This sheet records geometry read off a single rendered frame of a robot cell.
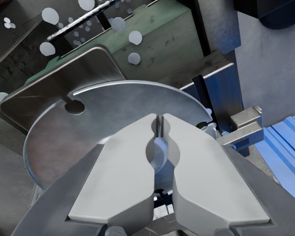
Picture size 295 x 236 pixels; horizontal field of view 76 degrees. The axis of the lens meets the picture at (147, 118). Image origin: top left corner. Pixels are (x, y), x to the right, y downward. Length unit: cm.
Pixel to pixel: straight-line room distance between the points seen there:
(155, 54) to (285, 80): 134
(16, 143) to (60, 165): 21
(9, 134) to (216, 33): 46
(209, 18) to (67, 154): 31
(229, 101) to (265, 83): 113
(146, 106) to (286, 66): 136
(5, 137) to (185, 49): 41
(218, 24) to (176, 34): 8
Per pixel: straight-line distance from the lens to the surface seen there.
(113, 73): 21
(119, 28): 34
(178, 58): 38
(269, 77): 151
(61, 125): 26
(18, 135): 49
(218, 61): 37
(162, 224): 31
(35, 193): 40
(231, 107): 41
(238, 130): 42
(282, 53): 146
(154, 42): 35
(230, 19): 40
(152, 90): 23
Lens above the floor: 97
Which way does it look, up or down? 49 degrees down
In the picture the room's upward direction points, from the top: 165 degrees clockwise
